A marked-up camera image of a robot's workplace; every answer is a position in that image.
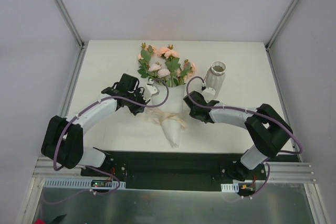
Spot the cream printed ribbon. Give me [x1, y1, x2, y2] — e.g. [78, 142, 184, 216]
[143, 108, 187, 129]

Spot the pink flower bouquet white wrap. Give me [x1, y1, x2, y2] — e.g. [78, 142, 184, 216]
[138, 42, 196, 148]

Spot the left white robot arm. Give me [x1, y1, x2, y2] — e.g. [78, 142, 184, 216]
[41, 73, 148, 176]

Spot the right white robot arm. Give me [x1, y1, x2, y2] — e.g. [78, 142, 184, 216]
[183, 91, 293, 181]

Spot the white ribbed ceramic vase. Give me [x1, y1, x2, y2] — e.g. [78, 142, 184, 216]
[205, 61, 226, 98]

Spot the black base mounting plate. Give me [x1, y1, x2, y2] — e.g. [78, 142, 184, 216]
[80, 150, 300, 191]

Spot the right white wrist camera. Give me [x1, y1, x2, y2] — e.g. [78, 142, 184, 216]
[201, 82, 216, 103]

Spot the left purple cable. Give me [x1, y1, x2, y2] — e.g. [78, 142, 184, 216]
[41, 78, 170, 204]

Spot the purple cable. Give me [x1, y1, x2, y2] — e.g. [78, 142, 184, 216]
[41, 78, 170, 204]
[185, 76, 303, 202]

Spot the left aluminium frame post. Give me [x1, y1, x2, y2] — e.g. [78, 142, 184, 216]
[39, 0, 88, 49]

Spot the aluminium frame post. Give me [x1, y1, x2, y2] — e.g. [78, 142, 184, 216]
[39, 0, 88, 49]
[264, 0, 318, 51]

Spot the right white cable duct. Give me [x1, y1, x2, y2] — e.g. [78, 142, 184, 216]
[220, 182, 256, 193]

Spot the white cable duct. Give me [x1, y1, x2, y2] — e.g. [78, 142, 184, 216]
[220, 182, 256, 193]
[44, 178, 126, 190]

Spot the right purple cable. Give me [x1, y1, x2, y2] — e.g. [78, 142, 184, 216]
[185, 76, 303, 202]

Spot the left white cable duct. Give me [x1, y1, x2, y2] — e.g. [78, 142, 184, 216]
[44, 178, 126, 190]

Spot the right aluminium frame post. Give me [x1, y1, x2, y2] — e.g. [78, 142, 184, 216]
[264, 0, 318, 51]

